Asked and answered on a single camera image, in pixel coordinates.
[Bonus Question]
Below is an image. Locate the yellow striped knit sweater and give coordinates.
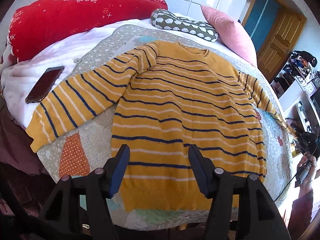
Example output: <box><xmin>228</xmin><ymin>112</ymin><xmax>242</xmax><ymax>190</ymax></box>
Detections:
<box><xmin>26</xmin><ymin>41</ymin><xmax>288</xmax><ymax>211</ymax></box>

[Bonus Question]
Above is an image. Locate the person's right hand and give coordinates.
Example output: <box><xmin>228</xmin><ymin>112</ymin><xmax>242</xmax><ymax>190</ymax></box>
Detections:
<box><xmin>297</xmin><ymin>152</ymin><xmax>317</xmax><ymax>198</ymax></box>

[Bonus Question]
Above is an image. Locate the white cluttered shelf unit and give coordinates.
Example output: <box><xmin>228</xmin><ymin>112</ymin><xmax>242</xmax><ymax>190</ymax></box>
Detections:
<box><xmin>269</xmin><ymin>49</ymin><xmax>320</xmax><ymax>156</ymax></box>

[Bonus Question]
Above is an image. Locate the small desk clock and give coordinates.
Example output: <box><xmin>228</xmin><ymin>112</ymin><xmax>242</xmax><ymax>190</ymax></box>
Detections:
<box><xmin>312</xmin><ymin>76</ymin><xmax>320</xmax><ymax>90</ymax></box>

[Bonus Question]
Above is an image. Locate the maroon jacket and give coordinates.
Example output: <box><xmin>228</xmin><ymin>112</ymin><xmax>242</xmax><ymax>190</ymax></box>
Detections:
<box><xmin>1</xmin><ymin>99</ymin><xmax>55</xmax><ymax>216</ymax></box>

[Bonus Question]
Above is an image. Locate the wooden door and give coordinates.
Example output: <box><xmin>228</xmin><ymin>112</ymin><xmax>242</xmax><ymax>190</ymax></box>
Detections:
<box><xmin>242</xmin><ymin>0</ymin><xmax>306</xmax><ymax>82</ymax></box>

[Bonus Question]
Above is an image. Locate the pink cushion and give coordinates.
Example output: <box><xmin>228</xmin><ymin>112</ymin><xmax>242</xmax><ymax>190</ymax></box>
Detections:
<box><xmin>201</xmin><ymin>5</ymin><xmax>258</xmax><ymax>67</ymax></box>

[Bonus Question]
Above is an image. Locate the black smartphone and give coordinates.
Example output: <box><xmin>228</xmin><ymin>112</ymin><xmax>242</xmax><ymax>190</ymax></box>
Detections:
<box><xmin>25</xmin><ymin>66</ymin><xmax>65</xmax><ymax>104</ymax></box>

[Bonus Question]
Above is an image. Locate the pink white fleece blanket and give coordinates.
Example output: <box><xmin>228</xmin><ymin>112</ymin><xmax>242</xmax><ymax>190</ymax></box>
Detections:
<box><xmin>1</xmin><ymin>19</ymin><xmax>155</xmax><ymax>128</ymax></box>

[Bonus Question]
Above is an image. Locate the green sheep pattern pillow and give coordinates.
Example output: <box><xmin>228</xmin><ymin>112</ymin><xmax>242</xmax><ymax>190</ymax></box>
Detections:
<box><xmin>150</xmin><ymin>9</ymin><xmax>219</xmax><ymax>42</ymax></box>

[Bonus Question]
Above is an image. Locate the red folded quilt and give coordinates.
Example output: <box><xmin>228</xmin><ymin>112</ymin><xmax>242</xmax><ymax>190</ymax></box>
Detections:
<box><xmin>1</xmin><ymin>0</ymin><xmax>168</xmax><ymax>68</ymax></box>

